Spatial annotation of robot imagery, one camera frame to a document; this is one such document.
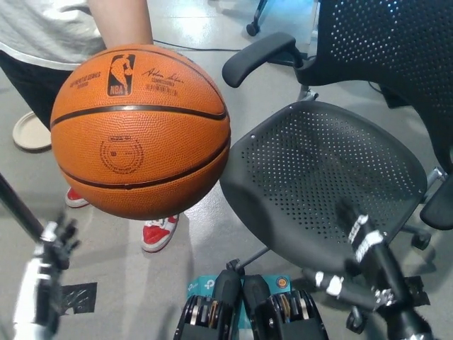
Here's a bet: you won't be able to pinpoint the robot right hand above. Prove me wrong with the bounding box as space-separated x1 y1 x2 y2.
302 200 422 319

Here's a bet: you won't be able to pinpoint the orange NBA basketball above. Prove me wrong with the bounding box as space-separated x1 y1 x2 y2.
50 44 231 221

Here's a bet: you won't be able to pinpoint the black chair caster wheel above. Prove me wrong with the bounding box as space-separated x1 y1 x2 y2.
410 232 432 251
345 307 366 334

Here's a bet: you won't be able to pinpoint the black chair armrest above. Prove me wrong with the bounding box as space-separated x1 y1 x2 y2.
222 31 302 89
419 183 453 231

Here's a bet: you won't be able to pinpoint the black robot legs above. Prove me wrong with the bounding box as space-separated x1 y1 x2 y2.
173 268 330 340

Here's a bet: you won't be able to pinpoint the black perforated office chair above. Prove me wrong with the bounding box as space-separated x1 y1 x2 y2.
217 0 453 334

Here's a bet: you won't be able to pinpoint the background chair wheeled base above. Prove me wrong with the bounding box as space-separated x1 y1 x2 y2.
245 0 270 37

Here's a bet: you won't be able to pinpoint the red white sneaker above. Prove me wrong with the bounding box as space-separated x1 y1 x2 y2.
65 186 91 210
141 213 180 254

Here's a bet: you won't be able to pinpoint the black stand pole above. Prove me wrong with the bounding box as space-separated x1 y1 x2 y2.
0 172 44 246

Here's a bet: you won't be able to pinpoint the beige paper plate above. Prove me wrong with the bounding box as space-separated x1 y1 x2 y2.
12 110 54 153

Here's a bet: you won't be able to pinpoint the grey t-shirt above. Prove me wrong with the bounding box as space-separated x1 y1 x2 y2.
0 0 108 70

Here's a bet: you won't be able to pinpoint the thin black floor cable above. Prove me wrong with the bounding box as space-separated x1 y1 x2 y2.
152 38 249 54

